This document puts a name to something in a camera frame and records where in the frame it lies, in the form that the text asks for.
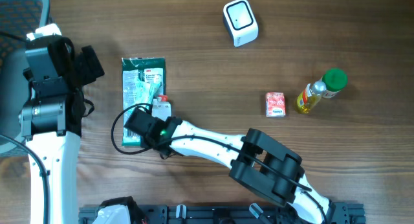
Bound red stick sachet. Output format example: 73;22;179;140
157;95;168;102

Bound small red white box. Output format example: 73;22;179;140
265;92;286;117

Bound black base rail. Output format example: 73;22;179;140
77;203;366;224

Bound grey plastic mesh basket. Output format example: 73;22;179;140
1;0;50;143

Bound green lid jar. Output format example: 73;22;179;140
320;68;348;98

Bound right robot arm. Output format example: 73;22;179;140
124;109;330;223

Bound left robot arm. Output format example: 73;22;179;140
19;23;105;223

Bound green white plastic packet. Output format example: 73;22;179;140
121;57;168;148

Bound black camera cable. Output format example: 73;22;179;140
110;102;327;224

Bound white barcode scanner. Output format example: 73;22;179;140
223;0;259;47

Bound yellow dish soap bottle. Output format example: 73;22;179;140
296;80;327;114

